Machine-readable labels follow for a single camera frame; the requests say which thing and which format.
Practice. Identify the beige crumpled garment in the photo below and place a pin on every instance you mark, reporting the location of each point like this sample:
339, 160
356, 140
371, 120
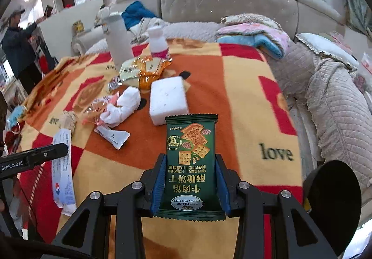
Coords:
141, 31

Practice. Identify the white sachet wrapper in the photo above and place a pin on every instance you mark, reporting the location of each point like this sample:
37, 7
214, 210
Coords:
113, 135

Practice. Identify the printed orange red blanket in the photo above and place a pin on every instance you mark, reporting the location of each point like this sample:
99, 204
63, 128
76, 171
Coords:
232, 87

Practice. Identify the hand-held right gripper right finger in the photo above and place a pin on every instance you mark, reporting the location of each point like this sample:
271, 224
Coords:
223, 189

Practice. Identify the blue patterned curtain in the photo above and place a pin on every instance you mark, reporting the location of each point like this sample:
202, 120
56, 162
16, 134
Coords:
356, 6

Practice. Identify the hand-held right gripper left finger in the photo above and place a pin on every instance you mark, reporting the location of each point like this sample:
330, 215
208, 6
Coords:
158, 189

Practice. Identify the white tissue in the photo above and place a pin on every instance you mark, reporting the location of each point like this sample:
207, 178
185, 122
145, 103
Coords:
125, 102

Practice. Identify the pink floral blanket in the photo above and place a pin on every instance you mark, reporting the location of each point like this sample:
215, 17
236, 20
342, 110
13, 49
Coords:
255, 32

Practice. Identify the blue fleece blanket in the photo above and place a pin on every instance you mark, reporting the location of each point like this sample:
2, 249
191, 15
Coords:
261, 45

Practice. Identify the pale yellow snack packet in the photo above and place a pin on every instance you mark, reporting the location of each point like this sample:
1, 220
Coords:
132, 70

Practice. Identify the black round trash bin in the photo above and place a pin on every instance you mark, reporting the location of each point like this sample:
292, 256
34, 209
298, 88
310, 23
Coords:
334, 189

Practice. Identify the long white paper box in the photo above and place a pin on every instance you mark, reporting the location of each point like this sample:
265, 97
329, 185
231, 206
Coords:
62, 166

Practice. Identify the green biscuit packet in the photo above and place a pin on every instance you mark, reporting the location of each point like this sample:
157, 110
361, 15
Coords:
190, 160

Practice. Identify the white satin pillow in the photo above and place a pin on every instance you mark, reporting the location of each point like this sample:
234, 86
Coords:
325, 48

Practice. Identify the white medicine bottle pink label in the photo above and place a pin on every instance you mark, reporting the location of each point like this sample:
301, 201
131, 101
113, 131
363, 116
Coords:
158, 41

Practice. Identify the clear printed plastic wrapper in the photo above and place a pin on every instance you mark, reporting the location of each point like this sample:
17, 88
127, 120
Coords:
96, 108

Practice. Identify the white partition counter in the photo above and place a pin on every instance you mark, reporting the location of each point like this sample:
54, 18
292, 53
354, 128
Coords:
66, 19

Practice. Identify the orange clear wrapper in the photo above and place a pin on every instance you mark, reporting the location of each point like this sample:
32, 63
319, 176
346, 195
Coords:
154, 73

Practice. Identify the small silver candy wrapper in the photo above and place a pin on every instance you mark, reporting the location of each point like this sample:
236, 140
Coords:
114, 84

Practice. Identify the white foam block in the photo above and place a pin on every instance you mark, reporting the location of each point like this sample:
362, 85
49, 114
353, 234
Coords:
168, 99

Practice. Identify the white thermos bottle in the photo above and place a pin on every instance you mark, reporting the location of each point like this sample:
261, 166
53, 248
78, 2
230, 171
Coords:
117, 41

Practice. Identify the blue puffer jacket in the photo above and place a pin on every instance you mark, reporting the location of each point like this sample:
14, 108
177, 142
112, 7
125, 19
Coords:
136, 13

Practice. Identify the brown paper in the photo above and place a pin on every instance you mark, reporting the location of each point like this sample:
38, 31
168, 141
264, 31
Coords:
68, 121

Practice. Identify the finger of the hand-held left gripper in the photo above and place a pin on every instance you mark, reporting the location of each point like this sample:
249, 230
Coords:
48, 154

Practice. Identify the blue face mask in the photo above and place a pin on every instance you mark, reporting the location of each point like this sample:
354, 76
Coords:
16, 115

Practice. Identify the yellow snack jar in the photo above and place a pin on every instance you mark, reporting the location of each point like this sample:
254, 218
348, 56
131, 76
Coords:
78, 27

